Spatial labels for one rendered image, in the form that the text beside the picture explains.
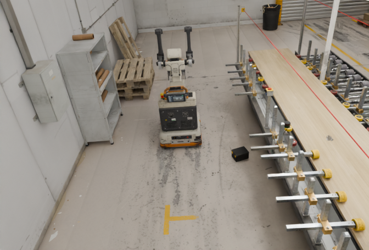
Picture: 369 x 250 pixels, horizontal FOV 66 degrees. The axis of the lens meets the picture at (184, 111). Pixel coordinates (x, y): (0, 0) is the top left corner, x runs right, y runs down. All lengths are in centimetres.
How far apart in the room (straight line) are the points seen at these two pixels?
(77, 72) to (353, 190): 346
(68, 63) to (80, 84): 34
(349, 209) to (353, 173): 42
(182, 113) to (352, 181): 229
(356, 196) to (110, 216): 255
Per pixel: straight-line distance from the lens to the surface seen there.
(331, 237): 272
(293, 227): 226
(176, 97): 387
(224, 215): 348
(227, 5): 1028
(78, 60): 413
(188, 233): 335
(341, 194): 254
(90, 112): 447
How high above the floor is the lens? 273
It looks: 31 degrees down
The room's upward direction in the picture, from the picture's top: 5 degrees counter-clockwise
